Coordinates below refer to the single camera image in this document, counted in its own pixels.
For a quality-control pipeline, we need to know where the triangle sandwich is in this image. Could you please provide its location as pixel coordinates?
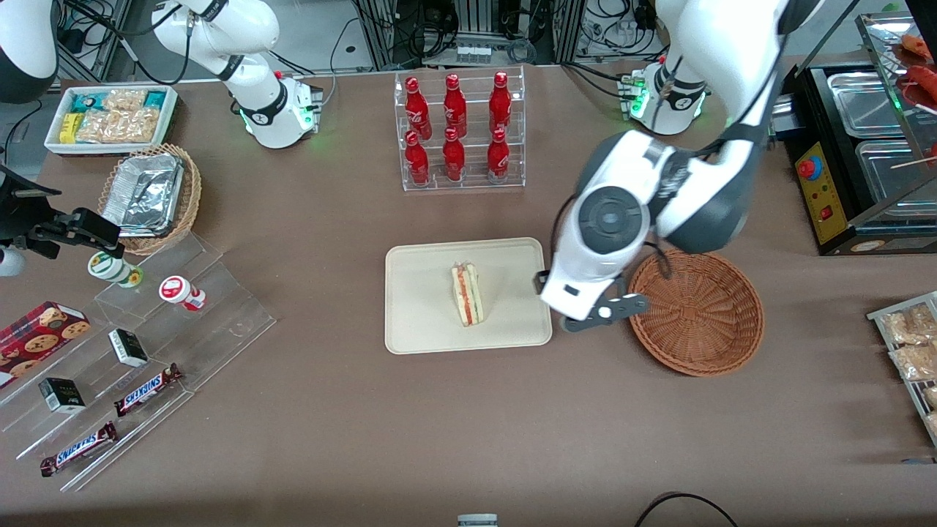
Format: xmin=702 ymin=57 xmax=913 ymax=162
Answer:
xmin=450 ymin=262 xmax=485 ymax=328

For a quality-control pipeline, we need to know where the light wicker basket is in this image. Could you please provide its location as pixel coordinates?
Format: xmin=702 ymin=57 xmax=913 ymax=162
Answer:
xmin=97 ymin=143 xmax=202 ymax=256

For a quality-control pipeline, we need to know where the brown round wicker basket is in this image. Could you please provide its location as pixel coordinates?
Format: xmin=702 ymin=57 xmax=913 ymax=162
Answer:
xmin=627 ymin=247 xmax=765 ymax=378

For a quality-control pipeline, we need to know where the cream plastic tray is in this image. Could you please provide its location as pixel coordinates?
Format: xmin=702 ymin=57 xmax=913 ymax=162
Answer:
xmin=385 ymin=237 xmax=553 ymax=356

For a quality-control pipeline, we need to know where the green white yogurt cup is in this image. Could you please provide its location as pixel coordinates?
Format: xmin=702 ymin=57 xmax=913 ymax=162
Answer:
xmin=88 ymin=250 xmax=143 ymax=288

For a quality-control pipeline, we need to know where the aluminium foil container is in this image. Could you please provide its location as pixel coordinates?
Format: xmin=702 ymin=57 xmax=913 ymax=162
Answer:
xmin=102 ymin=154 xmax=185 ymax=236

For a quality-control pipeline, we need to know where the red white yogurt cup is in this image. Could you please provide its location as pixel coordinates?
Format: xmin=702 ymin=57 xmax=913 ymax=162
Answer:
xmin=159 ymin=275 xmax=207 ymax=312

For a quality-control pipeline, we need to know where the large clear cracker bag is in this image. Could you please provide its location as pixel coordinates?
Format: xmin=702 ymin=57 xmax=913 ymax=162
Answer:
xmin=75 ymin=108 xmax=160 ymax=144

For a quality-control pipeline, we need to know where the red cookie box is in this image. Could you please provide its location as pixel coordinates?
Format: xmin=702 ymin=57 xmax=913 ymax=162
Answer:
xmin=0 ymin=301 xmax=91 ymax=389

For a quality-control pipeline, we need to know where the clear acrylic bottle rack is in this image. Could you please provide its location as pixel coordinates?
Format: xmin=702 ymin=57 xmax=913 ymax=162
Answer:
xmin=394 ymin=66 xmax=526 ymax=193

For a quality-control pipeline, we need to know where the small black box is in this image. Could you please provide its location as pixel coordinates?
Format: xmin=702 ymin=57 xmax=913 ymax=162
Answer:
xmin=108 ymin=329 xmax=149 ymax=368
xmin=38 ymin=377 xmax=86 ymax=414

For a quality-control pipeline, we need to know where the red cola bottle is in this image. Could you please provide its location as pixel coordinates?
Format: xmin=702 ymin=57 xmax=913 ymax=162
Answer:
xmin=443 ymin=73 xmax=468 ymax=138
xmin=489 ymin=71 xmax=512 ymax=135
xmin=487 ymin=128 xmax=510 ymax=181
xmin=405 ymin=76 xmax=433 ymax=140
xmin=442 ymin=127 xmax=466 ymax=182
xmin=405 ymin=130 xmax=430 ymax=186

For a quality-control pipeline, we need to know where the small clear cracker bag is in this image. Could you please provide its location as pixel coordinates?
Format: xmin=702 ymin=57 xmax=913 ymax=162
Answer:
xmin=102 ymin=88 xmax=147 ymax=112

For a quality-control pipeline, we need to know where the white rectangular snack bin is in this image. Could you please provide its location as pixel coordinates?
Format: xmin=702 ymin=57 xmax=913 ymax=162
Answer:
xmin=44 ymin=85 xmax=179 ymax=157

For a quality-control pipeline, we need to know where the clear acrylic step display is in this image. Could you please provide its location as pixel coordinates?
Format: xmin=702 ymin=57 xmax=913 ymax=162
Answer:
xmin=0 ymin=232 xmax=277 ymax=493

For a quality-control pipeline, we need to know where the snickers bar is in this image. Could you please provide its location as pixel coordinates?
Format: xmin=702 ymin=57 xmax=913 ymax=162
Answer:
xmin=113 ymin=363 xmax=184 ymax=418
xmin=40 ymin=422 xmax=119 ymax=477

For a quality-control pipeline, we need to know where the black food warmer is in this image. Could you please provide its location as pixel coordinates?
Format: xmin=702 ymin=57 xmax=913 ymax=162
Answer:
xmin=782 ymin=11 xmax=937 ymax=257

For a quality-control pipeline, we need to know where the steel warmer pan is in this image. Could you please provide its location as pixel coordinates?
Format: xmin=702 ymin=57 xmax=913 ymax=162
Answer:
xmin=827 ymin=71 xmax=908 ymax=138
xmin=855 ymin=139 xmax=937 ymax=217

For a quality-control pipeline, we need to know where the clear bag of pastry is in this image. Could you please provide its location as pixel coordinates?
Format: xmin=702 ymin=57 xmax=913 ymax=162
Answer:
xmin=881 ymin=304 xmax=937 ymax=345
xmin=889 ymin=343 xmax=937 ymax=381

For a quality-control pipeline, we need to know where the red sausage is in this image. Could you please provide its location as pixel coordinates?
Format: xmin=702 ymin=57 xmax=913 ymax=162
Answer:
xmin=902 ymin=64 xmax=937 ymax=111

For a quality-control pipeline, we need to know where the black floor cable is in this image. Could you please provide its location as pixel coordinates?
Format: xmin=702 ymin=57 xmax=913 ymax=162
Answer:
xmin=633 ymin=492 xmax=740 ymax=527

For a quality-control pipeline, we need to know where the aluminium frame rack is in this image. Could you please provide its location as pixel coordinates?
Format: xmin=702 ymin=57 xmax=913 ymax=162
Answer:
xmin=355 ymin=0 xmax=586 ymax=70

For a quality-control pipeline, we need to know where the grey wire rack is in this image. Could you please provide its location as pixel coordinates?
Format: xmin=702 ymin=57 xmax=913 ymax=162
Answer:
xmin=867 ymin=291 xmax=937 ymax=447

